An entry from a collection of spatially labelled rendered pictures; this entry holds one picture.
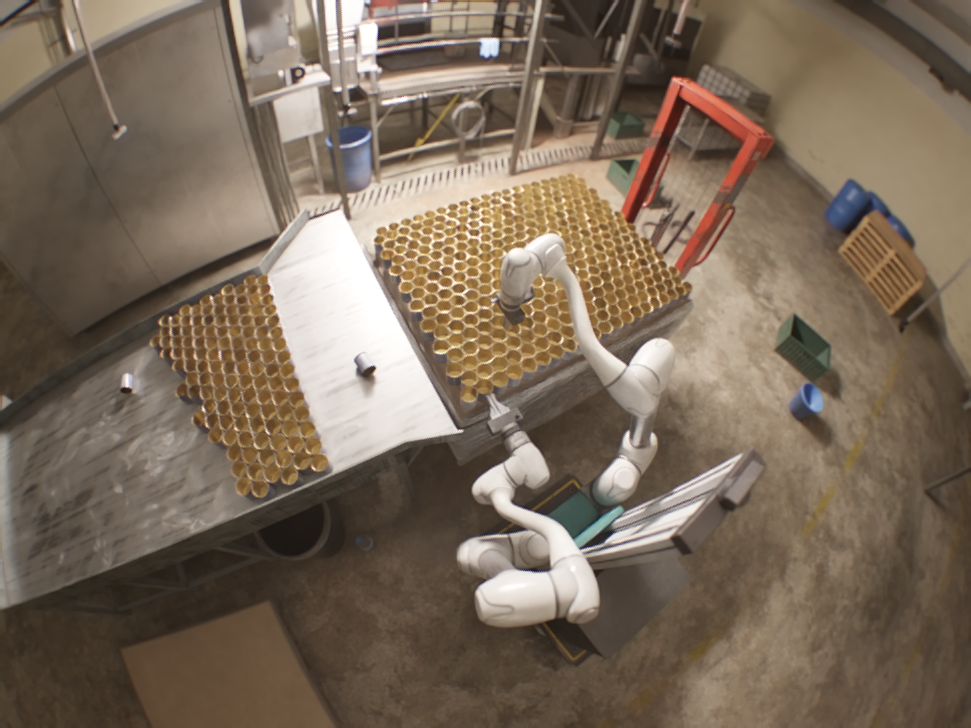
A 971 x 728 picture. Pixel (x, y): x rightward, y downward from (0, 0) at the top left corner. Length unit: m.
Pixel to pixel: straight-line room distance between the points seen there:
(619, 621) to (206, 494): 1.79
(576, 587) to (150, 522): 1.65
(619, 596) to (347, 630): 1.59
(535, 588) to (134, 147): 3.54
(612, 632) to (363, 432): 1.35
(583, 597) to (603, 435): 2.00
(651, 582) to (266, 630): 2.12
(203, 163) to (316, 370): 2.26
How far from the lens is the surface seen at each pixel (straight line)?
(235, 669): 2.84
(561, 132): 5.85
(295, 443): 1.66
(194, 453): 1.88
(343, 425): 1.65
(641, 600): 1.94
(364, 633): 2.64
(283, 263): 2.27
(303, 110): 3.80
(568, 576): 1.10
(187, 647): 3.01
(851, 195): 8.37
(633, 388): 1.34
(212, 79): 3.31
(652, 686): 3.02
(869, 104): 9.55
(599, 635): 1.87
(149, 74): 3.33
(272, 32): 3.01
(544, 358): 1.73
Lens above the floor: 2.57
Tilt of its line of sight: 59 degrees down
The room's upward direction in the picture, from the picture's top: 11 degrees clockwise
